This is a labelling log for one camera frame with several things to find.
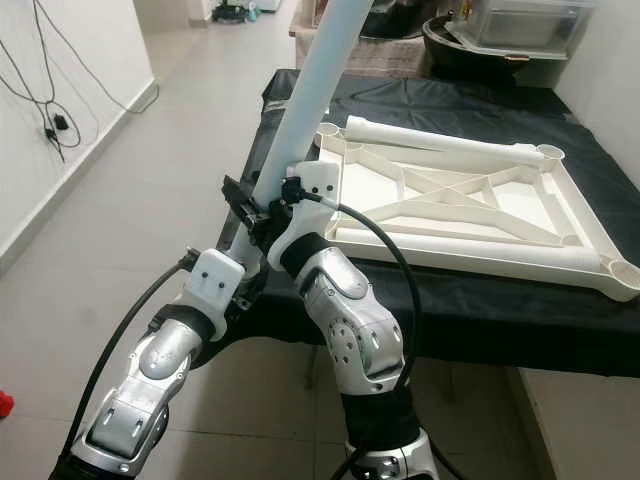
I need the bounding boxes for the thin grey wall cable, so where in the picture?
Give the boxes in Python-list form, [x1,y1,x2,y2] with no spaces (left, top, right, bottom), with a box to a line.
[40,0,161,116]

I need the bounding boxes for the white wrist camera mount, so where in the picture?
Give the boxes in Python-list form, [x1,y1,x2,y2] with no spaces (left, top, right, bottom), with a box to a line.
[265,160,339,273]
[183,247,248,338]

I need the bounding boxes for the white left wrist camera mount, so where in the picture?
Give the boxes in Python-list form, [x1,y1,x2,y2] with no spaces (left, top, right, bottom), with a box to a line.
[183,247,248,338]

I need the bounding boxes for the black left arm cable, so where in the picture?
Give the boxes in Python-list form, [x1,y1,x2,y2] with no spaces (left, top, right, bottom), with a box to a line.
[58,250,196,476]

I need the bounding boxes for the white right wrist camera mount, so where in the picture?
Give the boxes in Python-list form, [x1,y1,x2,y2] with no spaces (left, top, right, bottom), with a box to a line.
[265,160,339,273]

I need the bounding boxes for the black tablecloth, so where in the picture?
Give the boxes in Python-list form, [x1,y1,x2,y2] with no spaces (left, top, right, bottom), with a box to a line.
[222,68,640,381]

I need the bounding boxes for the stone ledge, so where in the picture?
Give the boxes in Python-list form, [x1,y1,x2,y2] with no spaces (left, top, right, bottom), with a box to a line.
[290,25,436,79]

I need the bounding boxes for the black basin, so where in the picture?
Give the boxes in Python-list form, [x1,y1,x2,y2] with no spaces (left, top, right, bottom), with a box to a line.
[420,15,576,89]

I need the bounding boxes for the clear plastic storage box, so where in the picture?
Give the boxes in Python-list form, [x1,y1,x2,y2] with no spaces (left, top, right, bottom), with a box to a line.
[445,0,598,61]

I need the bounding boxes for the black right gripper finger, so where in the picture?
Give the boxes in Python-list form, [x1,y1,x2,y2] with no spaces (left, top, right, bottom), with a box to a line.
[220,176,269,229]

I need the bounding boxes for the white plastic table top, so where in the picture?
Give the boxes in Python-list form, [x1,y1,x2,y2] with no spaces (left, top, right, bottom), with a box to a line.
[315,115,640,303]

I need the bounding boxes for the dark wall cable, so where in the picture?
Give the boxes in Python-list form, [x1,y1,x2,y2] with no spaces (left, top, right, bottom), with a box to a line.
[0,0,76,163]

